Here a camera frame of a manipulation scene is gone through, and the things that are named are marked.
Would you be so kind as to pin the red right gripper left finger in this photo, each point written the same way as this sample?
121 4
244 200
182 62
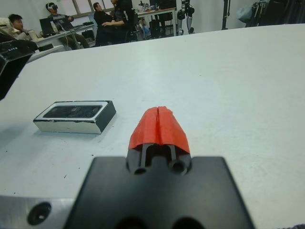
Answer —
145 131

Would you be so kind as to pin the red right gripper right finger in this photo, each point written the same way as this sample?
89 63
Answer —
171 131

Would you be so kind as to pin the black camera box lid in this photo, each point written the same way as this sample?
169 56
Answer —
12 71

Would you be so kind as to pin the small black flat box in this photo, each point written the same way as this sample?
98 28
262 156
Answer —
45 47

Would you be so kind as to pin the silver humanoid robot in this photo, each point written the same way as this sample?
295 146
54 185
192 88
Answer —
189 20

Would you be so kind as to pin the standing person in black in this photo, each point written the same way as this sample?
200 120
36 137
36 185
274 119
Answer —
122 14

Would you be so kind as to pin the wooden top desk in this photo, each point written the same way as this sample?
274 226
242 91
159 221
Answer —
157 10

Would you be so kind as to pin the seated person in black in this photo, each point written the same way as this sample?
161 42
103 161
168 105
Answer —
101 16

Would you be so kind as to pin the white side table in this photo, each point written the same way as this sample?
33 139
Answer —
47 53

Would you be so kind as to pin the black pole stand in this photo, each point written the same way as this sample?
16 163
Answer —
225 14

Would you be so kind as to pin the grey office desk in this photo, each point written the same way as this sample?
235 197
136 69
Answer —
50 40

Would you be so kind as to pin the light blue bag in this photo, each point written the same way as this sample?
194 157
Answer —
244 14

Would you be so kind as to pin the clear plastic bottle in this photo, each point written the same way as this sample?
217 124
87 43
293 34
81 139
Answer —
53 27

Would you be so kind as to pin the person wearing VR headset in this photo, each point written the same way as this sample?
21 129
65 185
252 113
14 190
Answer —
59 19

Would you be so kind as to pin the black laptop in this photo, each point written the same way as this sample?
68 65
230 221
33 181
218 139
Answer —
45 26

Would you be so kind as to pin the dark clothes rack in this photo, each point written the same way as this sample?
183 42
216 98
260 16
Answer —
274 12

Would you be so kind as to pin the person in beige jacket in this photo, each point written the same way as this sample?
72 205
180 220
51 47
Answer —
16 22

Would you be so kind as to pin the white camera box base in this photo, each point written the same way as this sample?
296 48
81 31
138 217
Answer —
69 127

